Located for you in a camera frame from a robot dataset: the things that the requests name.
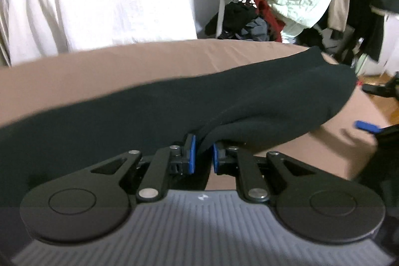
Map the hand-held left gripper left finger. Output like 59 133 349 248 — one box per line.
90 133 197 203

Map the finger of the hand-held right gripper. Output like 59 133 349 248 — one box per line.
362 73 399 99
356 119 380 135

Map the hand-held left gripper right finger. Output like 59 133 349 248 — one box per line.
212 141 316 204

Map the black hoodie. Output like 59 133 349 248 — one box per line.
0 46 357 210

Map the red garment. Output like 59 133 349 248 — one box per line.
255 0 286 43

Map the blue-grey garment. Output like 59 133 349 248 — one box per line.
233 18 272 43

